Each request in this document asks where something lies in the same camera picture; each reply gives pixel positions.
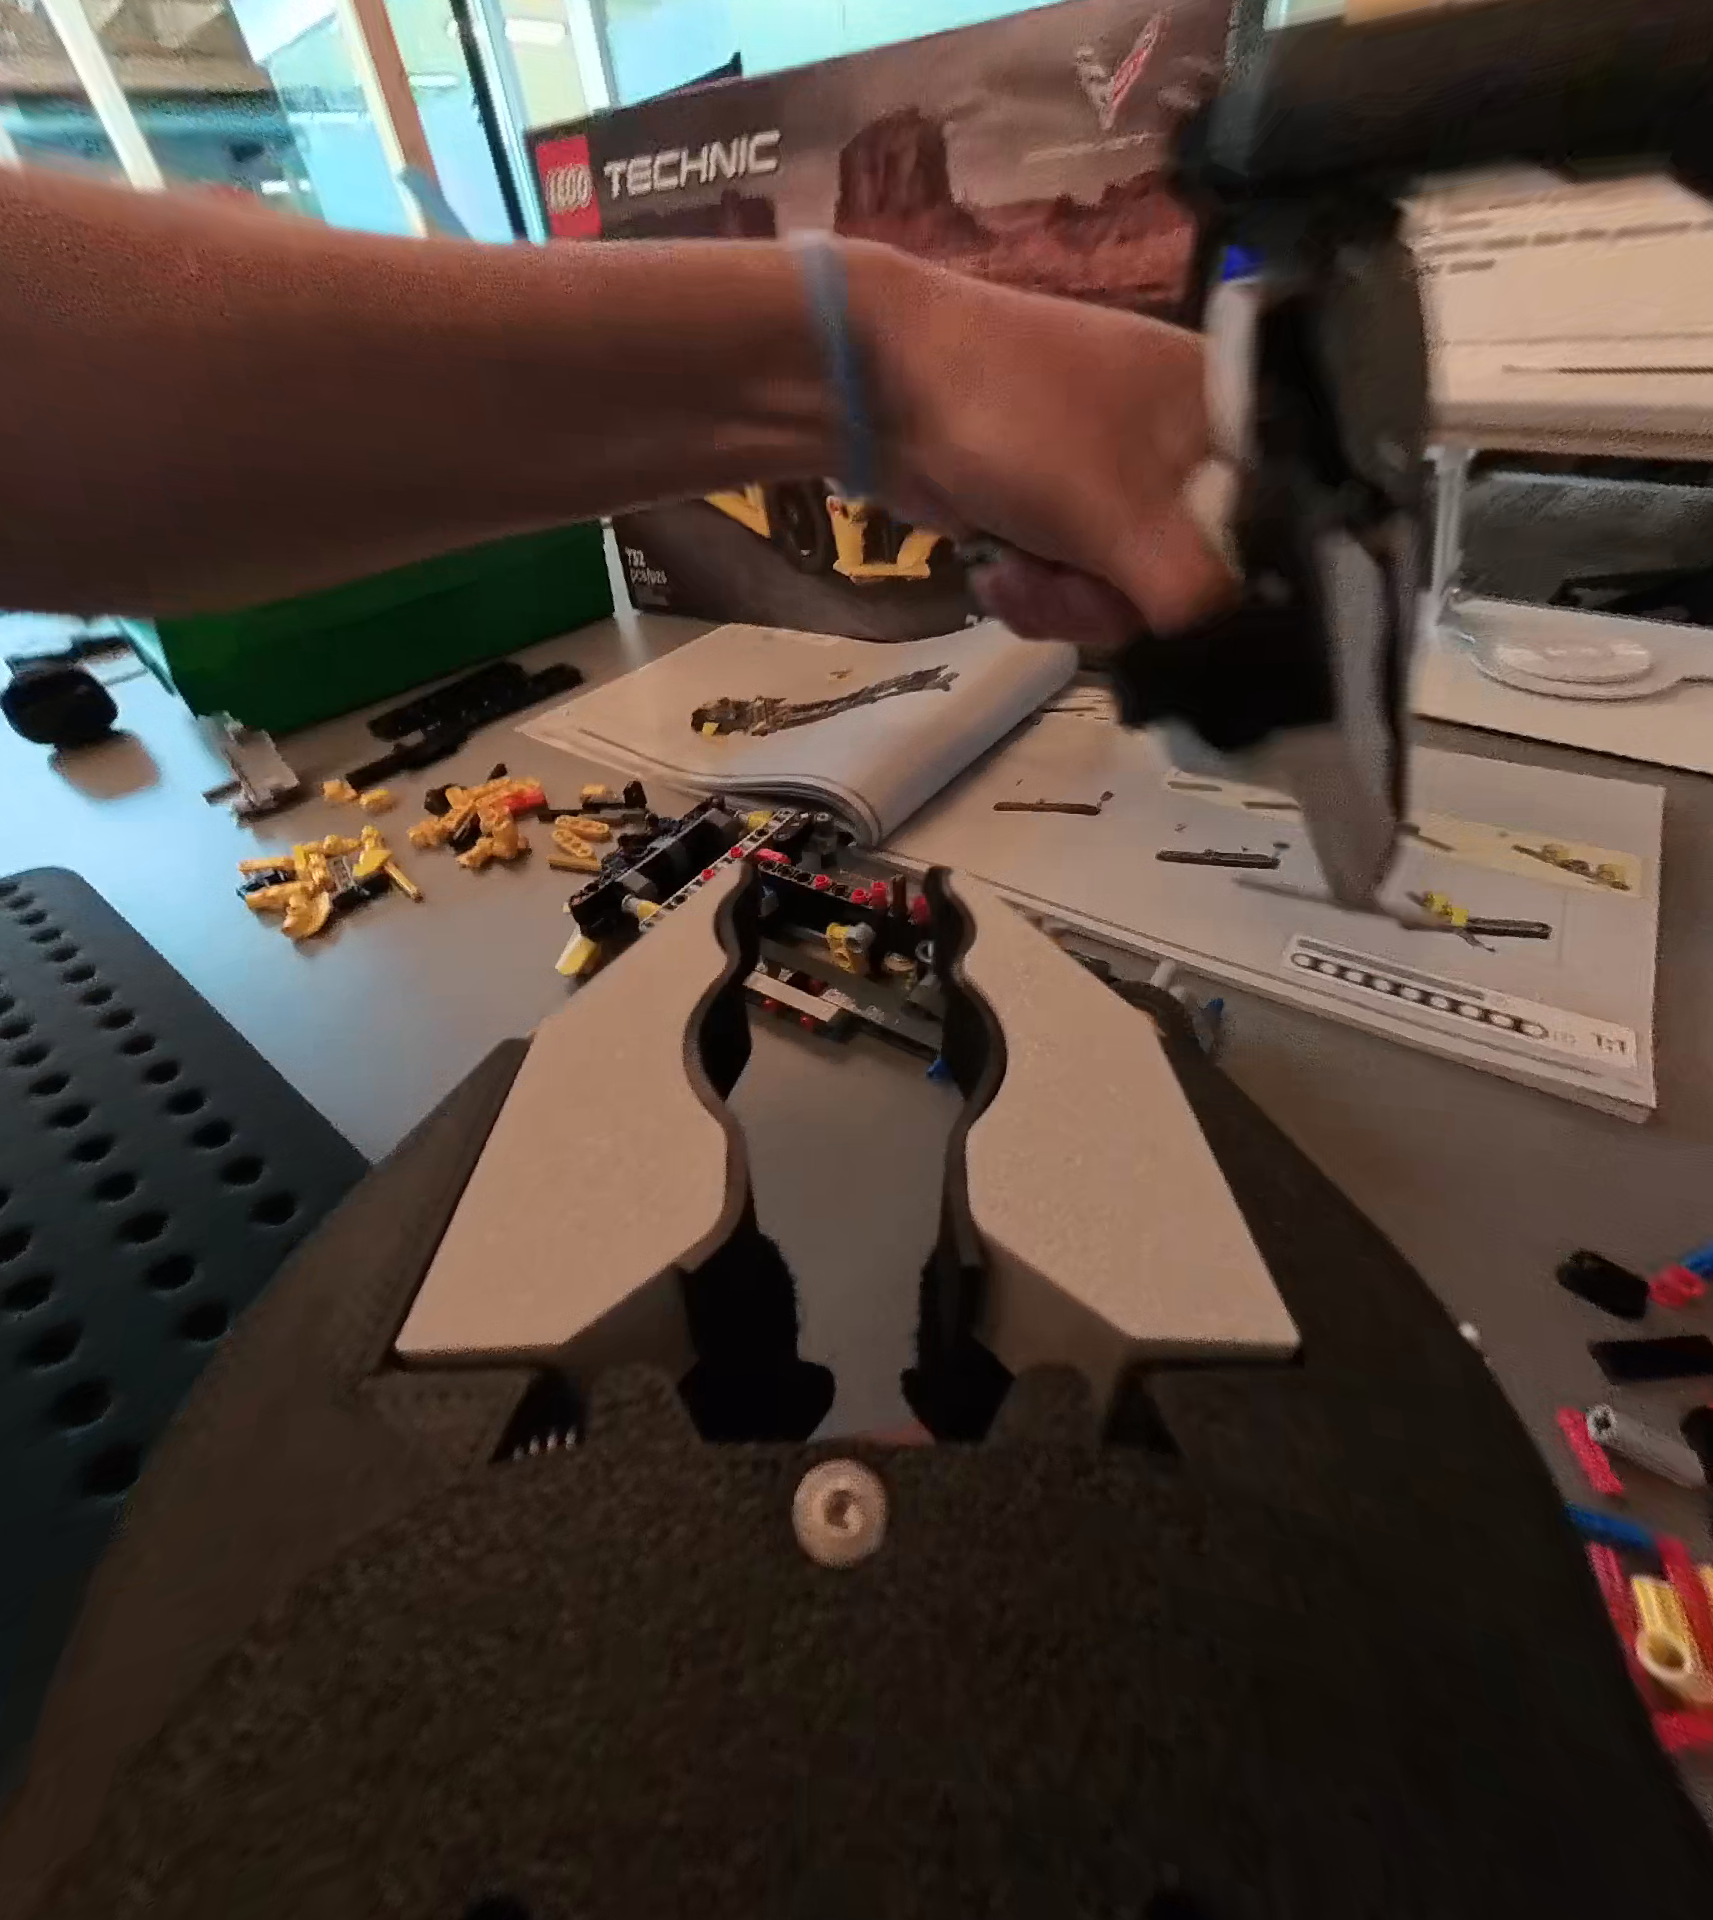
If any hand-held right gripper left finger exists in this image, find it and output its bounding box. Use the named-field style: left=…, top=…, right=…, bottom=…
left=392, top=859, right=834, bottom=1445

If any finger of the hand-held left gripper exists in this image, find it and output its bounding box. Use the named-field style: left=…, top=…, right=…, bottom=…
left=1282, top=257, right=1435, bottom=912

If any black lego wheel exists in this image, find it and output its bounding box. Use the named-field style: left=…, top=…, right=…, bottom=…
left=0, top=659, right=122, bottom=749

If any lego set box yellow car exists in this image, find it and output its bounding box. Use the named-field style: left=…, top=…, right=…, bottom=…
left=527, top=0, right=1250, bottom=649

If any small black lego frame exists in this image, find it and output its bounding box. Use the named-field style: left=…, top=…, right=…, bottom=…
left=368, top=656, right=588, bottom=742

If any grey lego piece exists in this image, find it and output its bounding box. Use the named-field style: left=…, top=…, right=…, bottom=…
left=204, top=717, right=303, bottom=819

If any blue wristband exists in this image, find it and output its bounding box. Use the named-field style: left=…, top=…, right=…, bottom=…
left=787, top=226, right=887, bottom=504

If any wooden document stand white base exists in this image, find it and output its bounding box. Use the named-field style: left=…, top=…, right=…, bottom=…
left=1344, top=0, right=1713, bottom=796

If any green plastic bin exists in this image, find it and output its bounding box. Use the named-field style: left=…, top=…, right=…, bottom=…
left=150, top=517, right=617, bottom=738

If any lego instruction booklet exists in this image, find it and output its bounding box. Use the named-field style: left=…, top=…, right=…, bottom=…
left=517, top=614, right=1670, bottom=1123

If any person's left forearm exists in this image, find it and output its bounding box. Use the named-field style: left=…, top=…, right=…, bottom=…
left=0, top=151, right=875, bottom=618

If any pile of yellow lego connectors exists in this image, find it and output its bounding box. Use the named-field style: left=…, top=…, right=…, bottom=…
left=235, top=771, right=658, bottom=944

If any lego car chassis assembly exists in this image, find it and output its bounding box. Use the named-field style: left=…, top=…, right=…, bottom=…
left=562, top=798, right=1229, bottom=1059

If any large black lego frame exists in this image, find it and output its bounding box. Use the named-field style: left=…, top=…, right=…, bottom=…
left=343, top=717, right=499, bottom=794

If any person's left hand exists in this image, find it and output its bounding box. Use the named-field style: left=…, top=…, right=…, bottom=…
left=856, top=248, right=1250, bottom=649

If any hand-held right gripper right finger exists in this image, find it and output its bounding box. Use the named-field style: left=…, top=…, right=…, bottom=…
left=904, top=863, right=1306, bottom=1445

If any printed paper sheet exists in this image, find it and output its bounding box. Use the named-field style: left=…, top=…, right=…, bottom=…
left=1410, top=187, right=1713, bottom=375

